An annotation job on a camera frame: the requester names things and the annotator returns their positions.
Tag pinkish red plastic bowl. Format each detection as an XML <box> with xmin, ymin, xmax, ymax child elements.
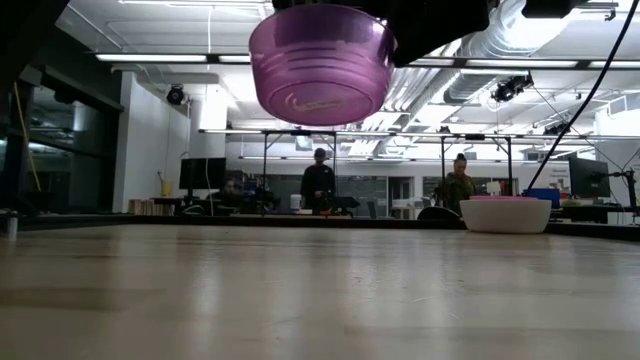
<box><xmin>468</xmin><ymin>194</ymin><xmax>540</xmax><ymax>202</ymax></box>

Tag blue plastic bin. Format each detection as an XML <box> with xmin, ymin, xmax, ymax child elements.
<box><xmin>522</xmin><ymin>187</ymin><xmax>562</xmax><ymax>209</ymax></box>

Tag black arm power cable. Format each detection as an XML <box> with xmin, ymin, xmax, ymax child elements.
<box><xmin>526</xmin><ymin>0</ymin><xmax>640</xmax><ymax>192</ymax></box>

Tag person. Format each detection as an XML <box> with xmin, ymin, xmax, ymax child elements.
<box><xmin>218</xmin><ymin>178</ymin><xmax>244</xmax><ymax>206</ymax></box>
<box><xmin>439</xmin><ymin>152</ymin><xmax>477</xmax><ymax>214</ymax></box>
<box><xmin>298</xmin><ymin>147</ymin><xmax>338</xmax><ymax>212</ymax></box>

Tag yellow cable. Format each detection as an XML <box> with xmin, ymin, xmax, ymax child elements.
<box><xmin>13</xmin><ymin>81</ymin><xmax>43</xmax><ymax>193</ymax></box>

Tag black ceiling dome camera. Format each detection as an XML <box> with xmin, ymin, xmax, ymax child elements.
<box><xmin>165</xmin><ymin>83</ymin><xmax>187</xmax><ymax>107</ymax></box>

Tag white bowl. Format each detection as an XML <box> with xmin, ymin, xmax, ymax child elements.
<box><xmin>459</xmin><ymin>198</ymin><xmax>553</xmax><ymax>235</ymax></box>

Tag purple plastic bowl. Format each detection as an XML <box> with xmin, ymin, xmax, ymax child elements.
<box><xmin>248</xmin><ymin>3</ymin><xmax>398</xmax><ymax>128</ymax></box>

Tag black desk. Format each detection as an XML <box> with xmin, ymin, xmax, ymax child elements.
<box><xmin>549</xmin><ymin>203</ymin><xmax>640</xmax><ymax>224</ymax></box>

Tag black metal table frame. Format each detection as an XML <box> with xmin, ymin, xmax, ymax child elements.
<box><xmin>0</xmin><ymin>209</ymin><xmax>640</xmax><ymax>242</ymax></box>

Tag long ceiling light strip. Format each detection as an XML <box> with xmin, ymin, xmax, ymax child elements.
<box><xmin>94</xmin><ymin>53</ymin><xmax>640</xmax><ymax>70</ymax></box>

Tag wooden blocks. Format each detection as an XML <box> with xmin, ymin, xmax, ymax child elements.
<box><xmin>127</xmin><ymin>198</ymin><xmax>176</xmax><ymax>217</ymax></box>

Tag black chair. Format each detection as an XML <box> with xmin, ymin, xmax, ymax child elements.
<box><xmin>417</xmin><ymin>205</ymin><xmax>461</xmax><ymax>221</ymax></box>

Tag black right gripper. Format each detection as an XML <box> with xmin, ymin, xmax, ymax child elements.
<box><xmin>382</xmin><ymin>0</ymin><xmax>492</xmax><ymax>68</ymax></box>

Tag black metal rig frame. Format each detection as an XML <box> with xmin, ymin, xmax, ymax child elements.
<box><xmin>259</xmin><ymin>128</ymin><xmax>339</xmax><ymax>217</ymax></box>
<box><xmin>439</xmin><ymin>133</ymin><xmax>515</xmax><ymax>200</ymax></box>

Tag black computer monitor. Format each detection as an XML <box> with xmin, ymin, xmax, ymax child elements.
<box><xmin>568</xmin><ymin>157</ymin><xmax>612</xmax><ymax>199</ymax></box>
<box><xmin>178</xmin><ymin>156</ymin><xmax>228</xmax><ymax>201</ymax></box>

